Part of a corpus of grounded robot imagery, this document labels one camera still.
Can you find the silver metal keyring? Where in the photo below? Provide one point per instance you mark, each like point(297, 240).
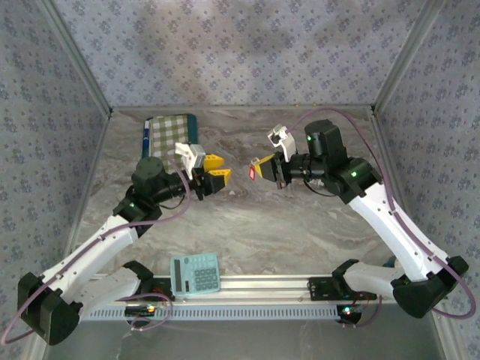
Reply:
point(253, 160)

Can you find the red key tag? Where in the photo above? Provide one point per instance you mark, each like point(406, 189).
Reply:
point(252, 173)

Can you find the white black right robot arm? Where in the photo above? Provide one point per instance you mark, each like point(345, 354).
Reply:
point(397, 232)

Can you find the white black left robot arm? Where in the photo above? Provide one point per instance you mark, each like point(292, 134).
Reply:
point(86, 255)

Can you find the blue white pen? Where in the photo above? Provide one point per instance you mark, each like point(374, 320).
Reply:
point(146, 134)

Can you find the green white checked cloth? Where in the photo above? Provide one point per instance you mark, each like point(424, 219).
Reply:
point(165, 131)

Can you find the light blue calculator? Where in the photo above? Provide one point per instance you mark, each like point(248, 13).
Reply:
point(195, 275)

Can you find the black controller board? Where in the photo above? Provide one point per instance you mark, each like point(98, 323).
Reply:
point(140, 309)
point(348, 312)

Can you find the teal clock with white dial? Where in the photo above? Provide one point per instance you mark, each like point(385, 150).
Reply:
point(388, 262)

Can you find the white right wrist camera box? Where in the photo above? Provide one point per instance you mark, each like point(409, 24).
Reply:
point(283, 140)

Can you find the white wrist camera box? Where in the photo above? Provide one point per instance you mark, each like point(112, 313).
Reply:
point(283, 140)
point(189, 153)

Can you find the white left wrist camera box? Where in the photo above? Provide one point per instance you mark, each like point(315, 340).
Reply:
point(189, 153)

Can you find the aluminium frame bar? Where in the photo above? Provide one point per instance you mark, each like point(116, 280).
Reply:
point(380, 131)
point(102, 131)

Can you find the aluminium mounting rail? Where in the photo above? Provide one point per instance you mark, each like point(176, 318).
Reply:
point(262, 287)

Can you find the aluminium corner post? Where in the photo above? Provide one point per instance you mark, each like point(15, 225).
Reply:
point(408, 56)
point(80, 63)

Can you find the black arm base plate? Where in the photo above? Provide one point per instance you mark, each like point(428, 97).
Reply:
point(318, 290)
point(168, 296)

